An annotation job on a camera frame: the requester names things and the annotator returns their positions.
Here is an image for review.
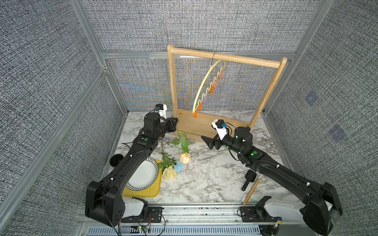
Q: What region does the peach artificial rose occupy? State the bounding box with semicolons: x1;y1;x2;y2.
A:
171;131;191;164

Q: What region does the yellow wavy clothes hanger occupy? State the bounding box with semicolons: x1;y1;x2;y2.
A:
192;60;227;115

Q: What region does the blue artificial carnation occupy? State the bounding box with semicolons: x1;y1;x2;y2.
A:
174;161;184;173

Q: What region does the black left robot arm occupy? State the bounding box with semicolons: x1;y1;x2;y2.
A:
85;112;179;227

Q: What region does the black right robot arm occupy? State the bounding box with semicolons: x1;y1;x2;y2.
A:
202;127;343;236

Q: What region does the wooden hanging rack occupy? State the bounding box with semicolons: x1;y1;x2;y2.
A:
167;44;288;142

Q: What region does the wooden spatula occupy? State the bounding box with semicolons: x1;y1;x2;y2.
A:
243;175;261;206

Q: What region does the white plate black pattern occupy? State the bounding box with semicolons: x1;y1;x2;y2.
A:
126;157;159;191

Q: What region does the black mug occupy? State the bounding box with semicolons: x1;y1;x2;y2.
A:
109;154;124;167

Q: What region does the yellow tray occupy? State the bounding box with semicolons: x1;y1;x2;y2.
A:
122;160;162;198

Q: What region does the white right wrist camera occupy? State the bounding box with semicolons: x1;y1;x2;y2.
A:
212;120;228;140

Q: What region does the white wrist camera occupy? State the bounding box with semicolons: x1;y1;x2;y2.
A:
156;104;167;119
212;120;228;140

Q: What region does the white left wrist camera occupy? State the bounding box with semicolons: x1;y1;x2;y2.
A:
156;104;167;119

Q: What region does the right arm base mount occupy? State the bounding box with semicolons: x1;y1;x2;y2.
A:
239;196;282;223

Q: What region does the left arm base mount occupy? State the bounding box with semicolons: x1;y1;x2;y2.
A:
121;197;163;223

